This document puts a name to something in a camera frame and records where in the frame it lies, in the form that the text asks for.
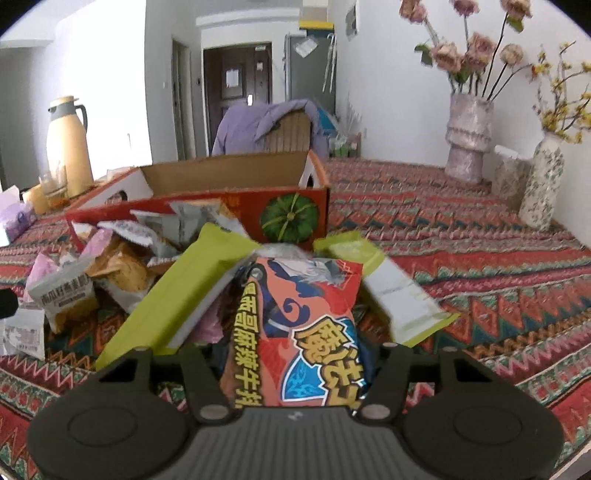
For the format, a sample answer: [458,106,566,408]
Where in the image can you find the purple jacket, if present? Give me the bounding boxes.
[211,99,329,159]

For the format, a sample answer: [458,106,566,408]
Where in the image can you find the dried pink roses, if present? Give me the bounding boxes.
[399,0,532,102]

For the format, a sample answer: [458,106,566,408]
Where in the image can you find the glass cup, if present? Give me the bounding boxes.
[39,165,69,210]

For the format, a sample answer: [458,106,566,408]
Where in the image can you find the dark brown door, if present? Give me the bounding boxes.
[204,43,273,152]

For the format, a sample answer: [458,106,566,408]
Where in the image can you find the pink textured vase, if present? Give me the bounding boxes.
[445,93,494,184]

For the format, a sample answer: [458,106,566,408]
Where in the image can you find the red spicy snack bag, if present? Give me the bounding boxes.
[221,256,366,410]

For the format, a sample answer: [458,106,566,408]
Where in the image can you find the oat crisp snack packet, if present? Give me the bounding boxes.
[27,260,98,334]

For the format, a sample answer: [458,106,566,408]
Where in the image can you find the green white snack pouch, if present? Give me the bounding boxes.
[314,231,459,347]

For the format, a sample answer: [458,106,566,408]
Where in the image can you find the purple tissue pack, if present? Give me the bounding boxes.
[0,185,37,247]

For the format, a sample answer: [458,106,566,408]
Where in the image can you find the orange cracker packet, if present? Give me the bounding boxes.
[85,238,156,314]

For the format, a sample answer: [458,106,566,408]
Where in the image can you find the floral white vase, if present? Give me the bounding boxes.
[519,132,565,231]

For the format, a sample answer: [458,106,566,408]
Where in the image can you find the red cardboard pumpkin box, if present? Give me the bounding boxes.
[65,151,331,250]

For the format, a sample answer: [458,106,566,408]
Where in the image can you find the patterned red tablecloth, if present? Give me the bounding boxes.
[1,159,590,479]

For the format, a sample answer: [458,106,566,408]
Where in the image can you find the wooden chair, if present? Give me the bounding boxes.
[263,110,312,153]

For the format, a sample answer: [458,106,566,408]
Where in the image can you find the yellow dried flowers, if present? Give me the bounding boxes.
[530,41,590,145]

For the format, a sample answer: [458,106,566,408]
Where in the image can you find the beige thermos jug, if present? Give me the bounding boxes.
[46,96,94,198]

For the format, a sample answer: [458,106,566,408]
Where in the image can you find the grey refrigerator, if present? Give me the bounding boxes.
[284,33,337,114]

